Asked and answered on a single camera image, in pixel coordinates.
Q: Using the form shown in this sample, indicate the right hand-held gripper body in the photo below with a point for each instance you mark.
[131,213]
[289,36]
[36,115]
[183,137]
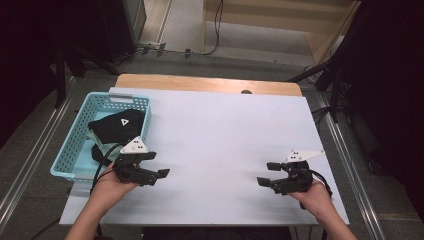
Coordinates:
[300,180]

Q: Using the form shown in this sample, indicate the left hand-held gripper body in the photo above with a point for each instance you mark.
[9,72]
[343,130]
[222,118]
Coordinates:
[128,166]

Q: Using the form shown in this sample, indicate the black and green t-shirt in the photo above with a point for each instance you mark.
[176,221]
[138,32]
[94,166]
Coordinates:
[116,128]

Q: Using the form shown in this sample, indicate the light blue plastic basket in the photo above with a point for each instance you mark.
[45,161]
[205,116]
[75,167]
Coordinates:
[70,150]

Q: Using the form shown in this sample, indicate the person's right hand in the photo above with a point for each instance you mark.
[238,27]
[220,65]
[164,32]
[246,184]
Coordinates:
[316,200]

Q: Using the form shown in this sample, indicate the person's left hand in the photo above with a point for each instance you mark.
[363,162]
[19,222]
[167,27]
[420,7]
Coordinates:
[106,190]

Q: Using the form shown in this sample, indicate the person's dark clothing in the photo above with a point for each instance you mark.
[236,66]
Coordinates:
[216,235]

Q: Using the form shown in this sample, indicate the wooden table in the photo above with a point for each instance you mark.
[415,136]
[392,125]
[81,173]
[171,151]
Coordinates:
[200,83]

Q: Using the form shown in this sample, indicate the black metal stand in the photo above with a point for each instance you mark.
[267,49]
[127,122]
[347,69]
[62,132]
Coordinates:
[60,76]
[334,93]

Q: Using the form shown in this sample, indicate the dark cabinet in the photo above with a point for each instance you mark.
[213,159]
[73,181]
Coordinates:
[116,26]

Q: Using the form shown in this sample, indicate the dark curtain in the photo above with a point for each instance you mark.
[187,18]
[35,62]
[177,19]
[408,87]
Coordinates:
[393,66]
[20,50]

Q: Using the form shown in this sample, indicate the wooden shelf unit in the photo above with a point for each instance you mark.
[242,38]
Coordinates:
[253,16]

